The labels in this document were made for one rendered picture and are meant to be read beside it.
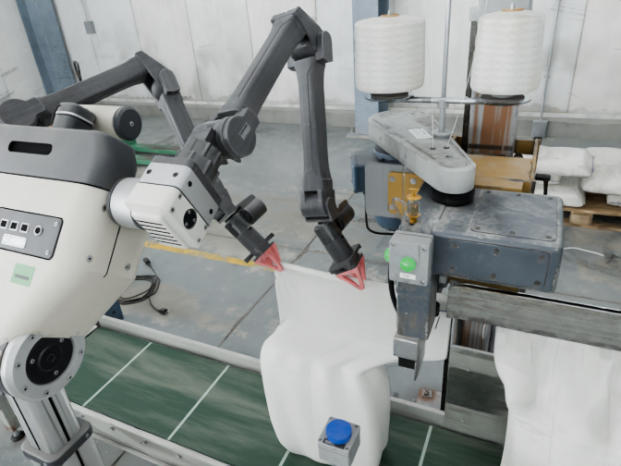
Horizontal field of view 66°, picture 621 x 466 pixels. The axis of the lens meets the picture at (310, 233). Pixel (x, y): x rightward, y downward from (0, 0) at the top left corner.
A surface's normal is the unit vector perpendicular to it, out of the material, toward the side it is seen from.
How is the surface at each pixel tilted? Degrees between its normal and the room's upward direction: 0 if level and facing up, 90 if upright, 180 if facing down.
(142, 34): 90
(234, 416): 0
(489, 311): 90
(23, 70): 90
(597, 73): 90
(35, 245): 50
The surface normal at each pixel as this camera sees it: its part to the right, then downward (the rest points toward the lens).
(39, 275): -0.36, -0.22
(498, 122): -0.42, 0.45
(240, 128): 0.80, -0.01
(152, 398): -0.07, -0.88
